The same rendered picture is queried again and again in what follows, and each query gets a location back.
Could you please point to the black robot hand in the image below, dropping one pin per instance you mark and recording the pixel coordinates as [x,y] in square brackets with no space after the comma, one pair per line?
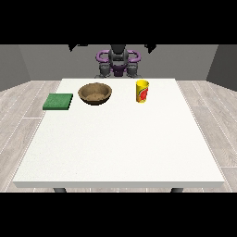
[73,46]
[151,47]

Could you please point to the yellow cup with melon print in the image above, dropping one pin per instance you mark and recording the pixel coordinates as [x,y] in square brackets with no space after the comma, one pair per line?
[142,91]

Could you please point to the brown wooden bowl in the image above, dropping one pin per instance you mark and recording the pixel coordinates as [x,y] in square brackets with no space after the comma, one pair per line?
[94,93]

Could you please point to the green square pad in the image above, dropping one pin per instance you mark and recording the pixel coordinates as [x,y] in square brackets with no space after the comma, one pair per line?
[57,101]

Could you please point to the grey robot trunk purple rings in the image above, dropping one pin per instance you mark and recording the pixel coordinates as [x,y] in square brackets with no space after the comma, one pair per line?
[118,63]

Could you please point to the dark table leg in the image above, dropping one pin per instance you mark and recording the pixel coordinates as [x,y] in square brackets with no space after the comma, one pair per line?
[59,190]
[177,190]

